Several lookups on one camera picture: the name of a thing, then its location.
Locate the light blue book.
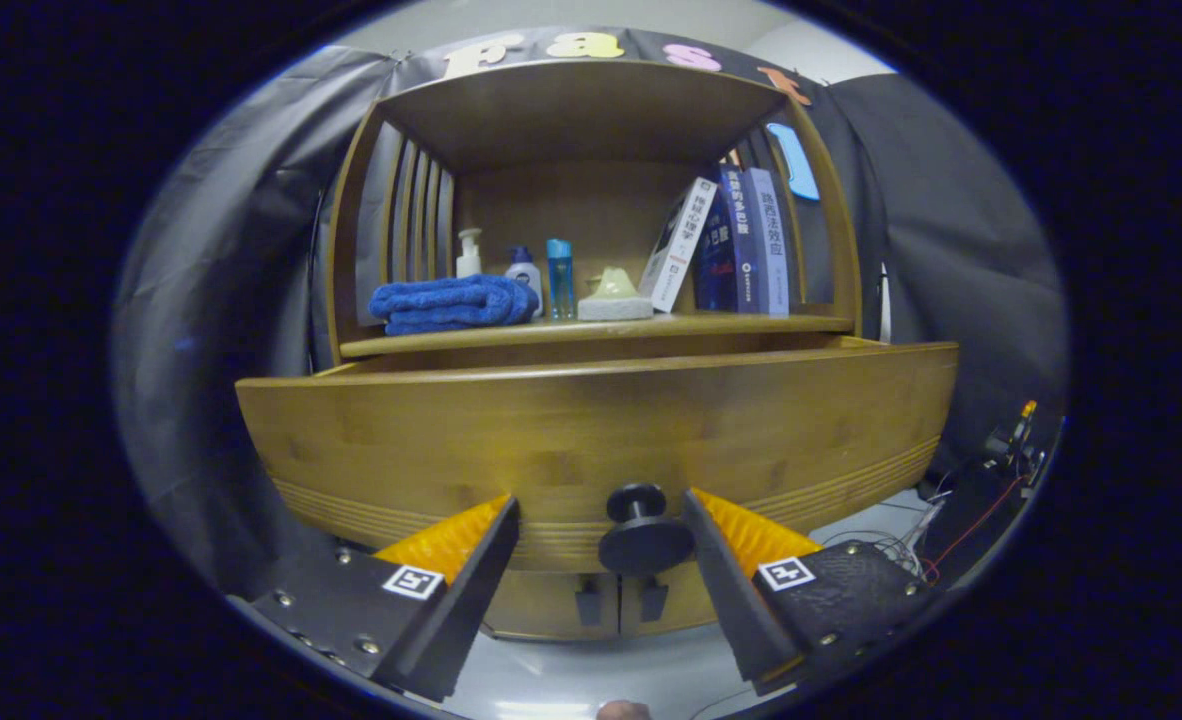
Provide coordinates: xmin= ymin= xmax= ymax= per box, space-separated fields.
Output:
xmin=746 ymin=167 xmax=790 ymax=318

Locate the bundle of floor cables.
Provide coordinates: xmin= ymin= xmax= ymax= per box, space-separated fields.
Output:
xmin=821 ymin=490 xmax=952 ymax=581

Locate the cream lidded teacup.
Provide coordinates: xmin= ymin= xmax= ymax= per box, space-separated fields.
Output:
xmin=591 ymin=266 xmax=642 ymax=301

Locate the wooden countertop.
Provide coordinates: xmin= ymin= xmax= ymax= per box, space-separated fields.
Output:
xmin=339 ymin=312 xmax=855 ymax=359

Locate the wooden cabinet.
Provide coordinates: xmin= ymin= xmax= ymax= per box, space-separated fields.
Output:
xmin=323 ymin=60 xmax=864 ymax=641

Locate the dark blue book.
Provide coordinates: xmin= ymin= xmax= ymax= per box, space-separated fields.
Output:
xmin=693 ymin=168 xmax=758 ymax=313

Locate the white book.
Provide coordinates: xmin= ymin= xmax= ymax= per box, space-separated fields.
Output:
xmin=639 ymin=177 xmax=719 ymax=314

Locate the wooden drawer with black knob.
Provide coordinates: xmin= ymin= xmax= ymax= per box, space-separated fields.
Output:
xmin=235 ymin=335 xmax=960 ymax=578

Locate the black and orange equipment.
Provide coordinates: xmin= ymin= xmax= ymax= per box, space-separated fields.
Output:
xmin=986 ymin=400 xmax=1047 ymax=481

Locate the blue folded towel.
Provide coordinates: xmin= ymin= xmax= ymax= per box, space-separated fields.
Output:
xmin=368 ymin=274 xmax=540 ymax=336

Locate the clear blue bottle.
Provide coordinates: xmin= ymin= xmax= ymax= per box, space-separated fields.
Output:
xmin=546 ymin=238 xmax=576 ymax=321

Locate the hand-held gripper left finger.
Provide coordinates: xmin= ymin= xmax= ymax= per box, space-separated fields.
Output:
xmin=226 ymin=493 xmax=522 ymax=703

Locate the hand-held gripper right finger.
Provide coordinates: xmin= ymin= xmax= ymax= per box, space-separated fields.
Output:
xmin=681 ymin=487 xmax=942 ymax=698

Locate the white bottle with blue cap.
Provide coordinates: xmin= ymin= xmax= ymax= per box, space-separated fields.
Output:
xmin=504 ymin=245 xmax=544 ymax=319

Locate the wooden cabinet door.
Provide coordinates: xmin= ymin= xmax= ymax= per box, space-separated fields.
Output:
xmin=619 ymin=570 xmax=722 ymax=636
xmin=481 ymin=570 xmax=620 ymax=641

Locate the red cable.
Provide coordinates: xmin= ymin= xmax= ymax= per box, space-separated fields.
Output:
xmin=919 ymin=475 xmax=1024 ymax=583

